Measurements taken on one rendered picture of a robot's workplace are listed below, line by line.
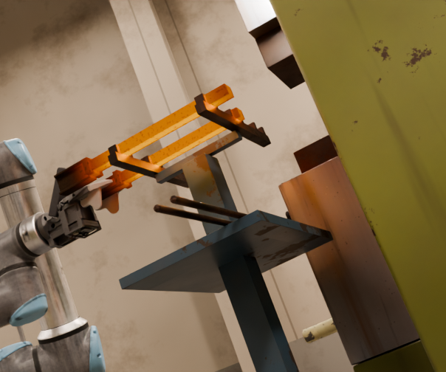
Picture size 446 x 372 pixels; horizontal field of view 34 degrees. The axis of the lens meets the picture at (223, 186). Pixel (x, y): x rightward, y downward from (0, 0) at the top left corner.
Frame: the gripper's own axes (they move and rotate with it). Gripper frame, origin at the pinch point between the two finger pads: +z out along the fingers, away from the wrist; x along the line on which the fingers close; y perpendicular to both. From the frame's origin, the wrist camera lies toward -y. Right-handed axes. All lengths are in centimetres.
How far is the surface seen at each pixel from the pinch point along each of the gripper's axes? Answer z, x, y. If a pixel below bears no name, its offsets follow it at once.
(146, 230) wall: -183, -352, -110
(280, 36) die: 39, -42, -32
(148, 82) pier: -130, -335, -213
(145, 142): 16.6, 12.6, 1.4
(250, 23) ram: 34, -37, -38
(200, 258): 20.4, 14.9, 28.4
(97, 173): 3.8, 11.9, 2.0
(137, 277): 9.7, 19.8, 27.7
